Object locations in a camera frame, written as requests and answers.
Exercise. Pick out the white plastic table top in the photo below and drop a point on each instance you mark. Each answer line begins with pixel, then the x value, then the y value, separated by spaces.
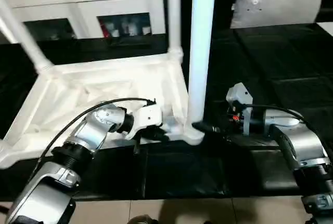
pixel 93 83

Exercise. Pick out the white plastic table leg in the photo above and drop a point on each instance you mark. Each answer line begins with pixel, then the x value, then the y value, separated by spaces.
pixel 26 37
pixel 202 42
pixel 174 16

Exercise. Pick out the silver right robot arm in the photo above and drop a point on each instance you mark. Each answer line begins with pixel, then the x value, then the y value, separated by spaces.
pixel 296 141

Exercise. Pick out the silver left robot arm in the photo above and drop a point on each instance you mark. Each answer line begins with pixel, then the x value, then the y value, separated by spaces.
pixel 73 156

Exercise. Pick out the black work mat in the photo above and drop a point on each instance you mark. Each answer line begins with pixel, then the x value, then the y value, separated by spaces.
pixel 281 68

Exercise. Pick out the black furniture with yellow label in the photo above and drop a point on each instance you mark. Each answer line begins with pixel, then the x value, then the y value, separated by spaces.
pixel 226 0

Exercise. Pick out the grey cushion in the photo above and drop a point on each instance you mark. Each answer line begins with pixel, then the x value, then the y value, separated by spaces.
pixel 278 5

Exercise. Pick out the white flat panel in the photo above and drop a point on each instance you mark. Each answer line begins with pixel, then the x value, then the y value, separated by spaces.
pixel 329 28

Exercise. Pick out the white glass-door cabinet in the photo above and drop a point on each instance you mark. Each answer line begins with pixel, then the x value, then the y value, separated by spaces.
pixel 52 8

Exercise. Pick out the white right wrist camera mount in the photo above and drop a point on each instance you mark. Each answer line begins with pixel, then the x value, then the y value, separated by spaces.
pixel 240 99

